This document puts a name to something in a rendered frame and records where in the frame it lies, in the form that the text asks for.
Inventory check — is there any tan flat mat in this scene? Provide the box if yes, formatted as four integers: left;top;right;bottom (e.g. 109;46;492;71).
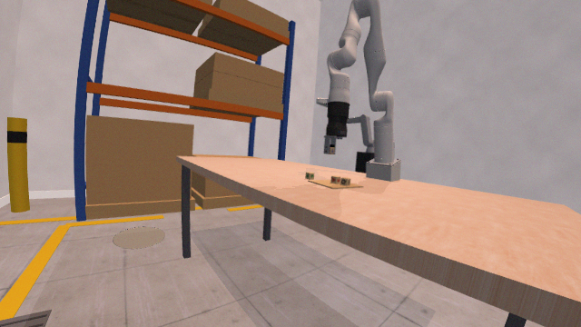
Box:
308;180;363;189

